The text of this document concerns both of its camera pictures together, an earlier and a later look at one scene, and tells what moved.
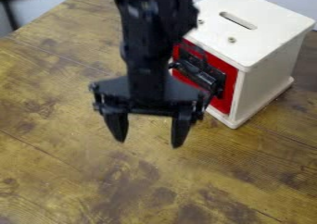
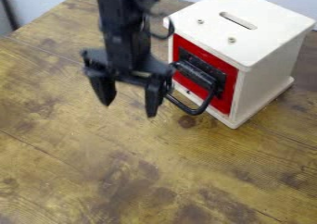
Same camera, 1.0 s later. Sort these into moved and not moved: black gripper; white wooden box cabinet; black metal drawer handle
Moved: black gripper
Not moved: white wooden box cabinet; black metal drawer handle
